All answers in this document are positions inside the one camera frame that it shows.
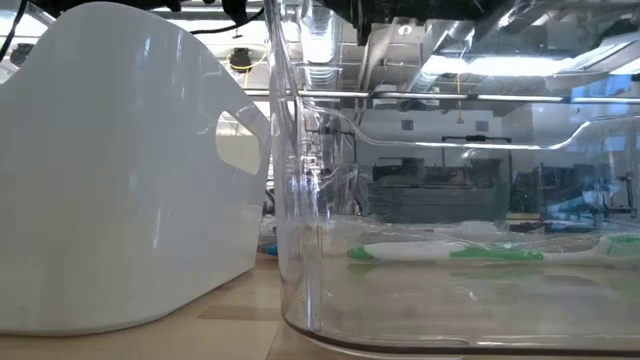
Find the green white toothbrush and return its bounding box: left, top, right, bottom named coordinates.
left=347, top=232, right=640, bottom=267

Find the white plastic bin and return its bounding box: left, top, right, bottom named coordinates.
left=0, top=1, right=274, bottom=337

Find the teal plastic bin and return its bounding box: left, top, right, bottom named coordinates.
left=369, top=182, right=511, bottom=225

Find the black ceiling-hung device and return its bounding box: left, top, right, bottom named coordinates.
left=228, top=46, right=255, bottom=75
left=8, top=42, right=37, bottom=67

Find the silver ventilation duct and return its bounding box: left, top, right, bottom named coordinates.
left=294, top=2, right=346, bottom=94

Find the yellow hanging cord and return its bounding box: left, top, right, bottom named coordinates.
left=453, top=73, right=465, bottom=125

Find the grey horizontal rail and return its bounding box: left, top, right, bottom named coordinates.
left=244, top=88, right=640, bottom=105

